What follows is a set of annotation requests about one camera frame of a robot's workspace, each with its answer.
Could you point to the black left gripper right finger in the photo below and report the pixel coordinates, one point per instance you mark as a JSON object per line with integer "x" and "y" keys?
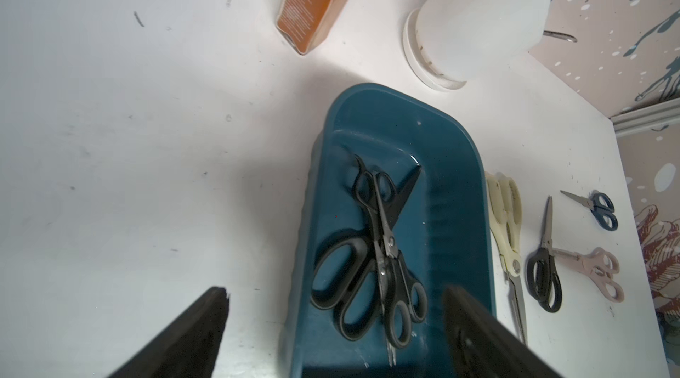
{"x": 480, "y": 346}

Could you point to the white utensil holder cup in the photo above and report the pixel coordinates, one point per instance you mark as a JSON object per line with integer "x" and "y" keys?
{"x": 448, "y": 43}

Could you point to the cream handled scissors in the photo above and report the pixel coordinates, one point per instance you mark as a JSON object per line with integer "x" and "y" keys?
{"x": 505, "y": 220}

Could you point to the blue handled scissors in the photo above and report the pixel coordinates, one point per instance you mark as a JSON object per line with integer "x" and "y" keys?
{"x": 601, "y": 207}

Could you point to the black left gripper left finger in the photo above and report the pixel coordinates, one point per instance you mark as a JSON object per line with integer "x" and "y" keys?
{"x": 187, "y": 347}

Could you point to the black scissors with steel blades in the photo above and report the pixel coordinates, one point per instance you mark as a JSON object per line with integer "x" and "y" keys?
{"x": 543, "y": 282}

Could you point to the small black scissors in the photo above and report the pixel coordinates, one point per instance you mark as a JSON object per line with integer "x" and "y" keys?
{"x": 403, "y": 297}

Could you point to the pink handled scissors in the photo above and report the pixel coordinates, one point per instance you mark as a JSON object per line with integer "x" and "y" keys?
{"x": 599, "y": 266}

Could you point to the teal storage box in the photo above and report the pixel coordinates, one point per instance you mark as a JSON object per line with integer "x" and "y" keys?
{"x": 442, "y": 231}

